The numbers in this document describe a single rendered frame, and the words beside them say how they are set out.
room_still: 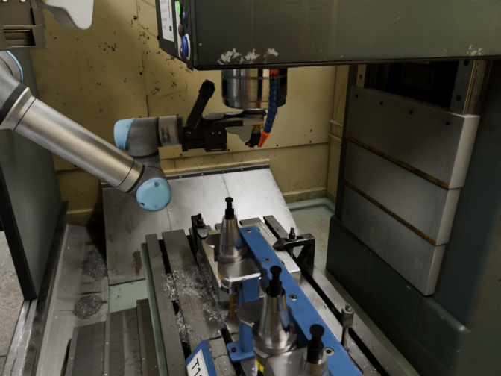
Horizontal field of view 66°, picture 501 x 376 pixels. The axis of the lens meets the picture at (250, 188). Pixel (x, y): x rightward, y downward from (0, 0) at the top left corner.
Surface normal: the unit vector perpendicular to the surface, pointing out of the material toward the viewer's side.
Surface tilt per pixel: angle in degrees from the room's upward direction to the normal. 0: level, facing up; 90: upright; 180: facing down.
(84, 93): 90
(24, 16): 90
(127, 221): 24
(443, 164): 90
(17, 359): 0
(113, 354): 8
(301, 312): 0
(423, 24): 90
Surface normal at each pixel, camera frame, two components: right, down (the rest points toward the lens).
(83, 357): -0.04, -0.96
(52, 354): 0.28, -0.91
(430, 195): -0.96, 0.12
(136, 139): 0.07, 0.41
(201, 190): 0.13, -0.69
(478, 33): 0.32, 0.38
